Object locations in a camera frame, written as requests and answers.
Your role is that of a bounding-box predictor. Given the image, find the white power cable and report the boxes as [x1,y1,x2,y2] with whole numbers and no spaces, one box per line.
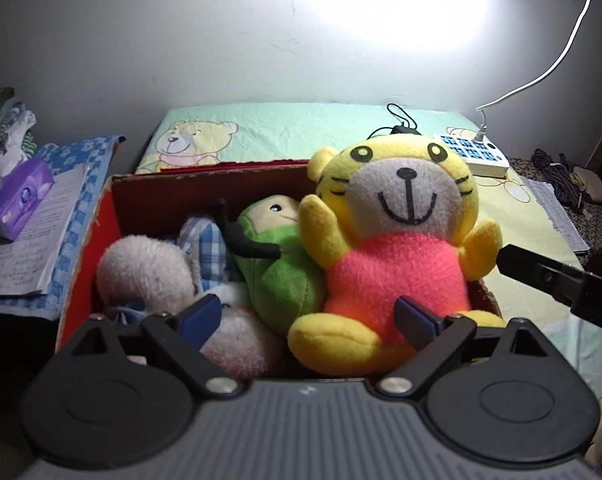
[474,0,600,148]

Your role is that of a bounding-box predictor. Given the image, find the black power adapter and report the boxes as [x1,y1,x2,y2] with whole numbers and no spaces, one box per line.
[390,125,420,136]

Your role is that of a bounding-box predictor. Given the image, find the baby print blanket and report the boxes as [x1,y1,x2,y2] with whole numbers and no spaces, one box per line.
[135,103,602,401]

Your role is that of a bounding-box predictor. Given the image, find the beige cloth bundle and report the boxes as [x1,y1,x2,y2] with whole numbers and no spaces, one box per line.
[573,166,602,205]

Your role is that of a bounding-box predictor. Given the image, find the notebook beside box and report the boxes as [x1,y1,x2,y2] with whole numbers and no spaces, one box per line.
[0,162,90,296]

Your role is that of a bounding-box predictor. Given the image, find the dark striped cloth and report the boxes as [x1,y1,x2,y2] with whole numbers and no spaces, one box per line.
[531,148,584,214]

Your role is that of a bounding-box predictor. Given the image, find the yellow tiger plush toy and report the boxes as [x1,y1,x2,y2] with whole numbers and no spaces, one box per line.
[288,134,505,377]

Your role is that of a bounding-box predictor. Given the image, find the white plush sheep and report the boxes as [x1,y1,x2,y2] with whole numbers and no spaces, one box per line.
[200,282,284,380]
[95,213,233,321]

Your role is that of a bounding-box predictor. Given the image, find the blue floral cloth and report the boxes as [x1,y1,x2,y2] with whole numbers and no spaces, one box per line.
[0,134,126,321]

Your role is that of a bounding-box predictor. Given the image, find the purple tissue pack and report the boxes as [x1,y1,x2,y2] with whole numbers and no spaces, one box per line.
[0,158,54,240]

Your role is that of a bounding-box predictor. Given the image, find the open paper notebook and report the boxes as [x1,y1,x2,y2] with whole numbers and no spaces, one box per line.
[523,178,590,255]

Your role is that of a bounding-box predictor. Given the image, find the green plush toy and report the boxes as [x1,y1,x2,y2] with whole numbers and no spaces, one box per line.
[212,195,326,336]

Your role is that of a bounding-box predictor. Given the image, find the white power strip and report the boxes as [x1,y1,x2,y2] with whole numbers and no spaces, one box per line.
[432,134,510,179]

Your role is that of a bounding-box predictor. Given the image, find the red cardboard box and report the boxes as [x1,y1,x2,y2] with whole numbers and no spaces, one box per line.
[54,158,505,361]

